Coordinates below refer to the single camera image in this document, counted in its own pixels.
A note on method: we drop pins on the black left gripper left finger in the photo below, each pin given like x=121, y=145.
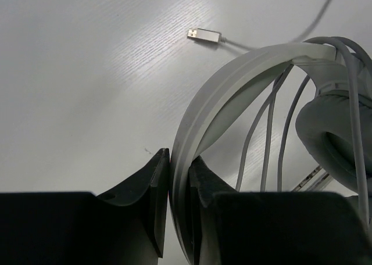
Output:
x=137, y=208

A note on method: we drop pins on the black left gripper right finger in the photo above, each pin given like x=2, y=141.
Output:
x=212, y=216

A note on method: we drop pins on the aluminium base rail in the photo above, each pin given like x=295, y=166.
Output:
x=317, y=180

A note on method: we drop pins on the white grey over-ear headphones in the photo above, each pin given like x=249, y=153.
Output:
x=335, y=128

